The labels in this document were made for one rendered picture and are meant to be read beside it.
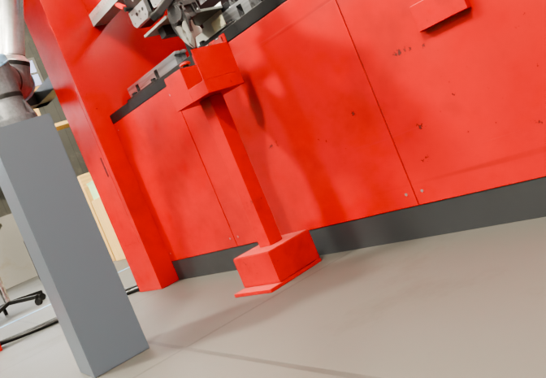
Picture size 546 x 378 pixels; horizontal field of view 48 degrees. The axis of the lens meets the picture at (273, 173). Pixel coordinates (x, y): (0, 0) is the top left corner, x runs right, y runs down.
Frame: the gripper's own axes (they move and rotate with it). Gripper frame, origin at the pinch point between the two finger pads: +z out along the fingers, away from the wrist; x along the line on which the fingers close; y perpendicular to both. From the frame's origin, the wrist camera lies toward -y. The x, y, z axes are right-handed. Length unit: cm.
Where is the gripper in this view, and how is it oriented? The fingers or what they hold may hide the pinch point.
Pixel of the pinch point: (191, 45)
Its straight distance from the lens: 207.6
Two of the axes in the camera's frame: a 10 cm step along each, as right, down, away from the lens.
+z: 4.4, 8.9, 0.9
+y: 6.5, -3.8, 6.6
